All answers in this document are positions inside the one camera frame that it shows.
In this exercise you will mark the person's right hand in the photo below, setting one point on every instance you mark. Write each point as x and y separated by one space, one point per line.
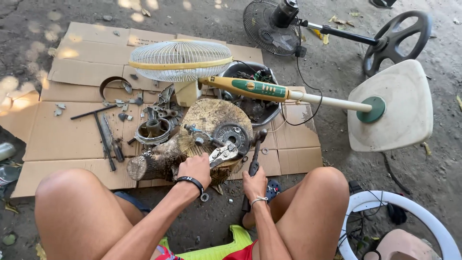
255 185

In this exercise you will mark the round black motor plate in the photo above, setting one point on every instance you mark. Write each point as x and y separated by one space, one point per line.
232 136

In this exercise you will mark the black stand fan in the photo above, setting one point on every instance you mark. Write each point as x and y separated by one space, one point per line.
270 29

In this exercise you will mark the grey bowl of fan parts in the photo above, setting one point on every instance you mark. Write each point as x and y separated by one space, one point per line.
258 112

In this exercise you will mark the silver locking pliers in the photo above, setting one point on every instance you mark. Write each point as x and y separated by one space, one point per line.
224 153

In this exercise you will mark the dark blue slipper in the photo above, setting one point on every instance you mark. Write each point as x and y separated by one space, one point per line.
274 189
133 203

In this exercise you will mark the person's right fingers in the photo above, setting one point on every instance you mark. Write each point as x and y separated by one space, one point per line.
247 174

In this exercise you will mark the weathered wooden stump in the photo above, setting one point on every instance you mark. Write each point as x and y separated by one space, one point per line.
205 115

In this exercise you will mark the flattened brown cardboard sheets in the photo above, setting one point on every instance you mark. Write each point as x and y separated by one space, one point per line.
72 137

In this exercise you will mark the metal shaft with blue part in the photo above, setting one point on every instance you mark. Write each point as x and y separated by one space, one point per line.
196 135

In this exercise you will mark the small metal washer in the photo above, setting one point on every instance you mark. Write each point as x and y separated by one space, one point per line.
265 150
204 197

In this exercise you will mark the person's left fingers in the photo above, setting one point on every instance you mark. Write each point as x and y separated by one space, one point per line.
208 160

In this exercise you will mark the person's left leg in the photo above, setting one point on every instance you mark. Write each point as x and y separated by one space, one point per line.
79 216

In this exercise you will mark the grey metal motor bracket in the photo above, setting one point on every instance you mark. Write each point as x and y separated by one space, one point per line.
164 103

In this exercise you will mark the clear plastic bottle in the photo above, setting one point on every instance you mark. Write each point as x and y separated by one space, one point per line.
6 151
9 174

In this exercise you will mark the person's right leg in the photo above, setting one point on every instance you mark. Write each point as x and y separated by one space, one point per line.
310 213

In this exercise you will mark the person's leg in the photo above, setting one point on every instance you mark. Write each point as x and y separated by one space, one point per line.
79 216
310 213

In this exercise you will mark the black wristband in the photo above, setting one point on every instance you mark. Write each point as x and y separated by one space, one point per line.
191 181

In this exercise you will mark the round grey motor housing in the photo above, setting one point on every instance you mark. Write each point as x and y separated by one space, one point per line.
154 130

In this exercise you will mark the pale pink fan base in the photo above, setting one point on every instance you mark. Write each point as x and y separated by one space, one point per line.
404 247

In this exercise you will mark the scattered grey metal fragments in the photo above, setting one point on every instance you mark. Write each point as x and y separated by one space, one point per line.
124 108

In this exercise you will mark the person's left hand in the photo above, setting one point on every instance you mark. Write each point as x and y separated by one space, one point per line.
195 167

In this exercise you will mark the black plug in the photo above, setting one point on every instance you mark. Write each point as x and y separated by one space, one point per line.
397 213

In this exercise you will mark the green plastic stool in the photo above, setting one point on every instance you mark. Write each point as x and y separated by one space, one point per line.
238 242

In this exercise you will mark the cream and green stand fan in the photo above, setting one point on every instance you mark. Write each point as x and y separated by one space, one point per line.
393 104

